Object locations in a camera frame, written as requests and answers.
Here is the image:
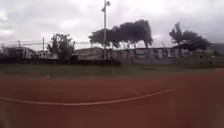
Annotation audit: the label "large dark tree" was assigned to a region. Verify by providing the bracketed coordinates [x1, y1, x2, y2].
[88, 19, 154, 51]

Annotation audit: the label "pale building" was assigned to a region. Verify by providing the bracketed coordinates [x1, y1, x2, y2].
[1, 46, 37, 61]

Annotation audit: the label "long grey building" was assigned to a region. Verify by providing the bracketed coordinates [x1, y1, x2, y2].
[109, 46, 224, 65]

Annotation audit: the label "low white building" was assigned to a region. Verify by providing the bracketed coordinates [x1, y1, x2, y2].
[73, 46, 105, 62]

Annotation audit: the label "tall light pole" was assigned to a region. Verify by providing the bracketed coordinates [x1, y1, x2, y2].
[100, 0, 112, 62]

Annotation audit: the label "small dark tree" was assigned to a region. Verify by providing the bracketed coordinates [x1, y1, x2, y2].
[45, 32, 76, 62]

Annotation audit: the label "overhead wires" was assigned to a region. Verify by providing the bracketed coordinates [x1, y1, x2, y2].
[0, 40, 93, 48]

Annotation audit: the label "dark spreading tree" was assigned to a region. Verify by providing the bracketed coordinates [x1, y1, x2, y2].
[168, 21, 212, 53]

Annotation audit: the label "utility pole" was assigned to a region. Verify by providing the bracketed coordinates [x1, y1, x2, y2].
[41, 36, 46, 54]

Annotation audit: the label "dark low hedge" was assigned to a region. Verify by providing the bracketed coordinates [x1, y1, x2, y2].
[0, 55, 122, 67]

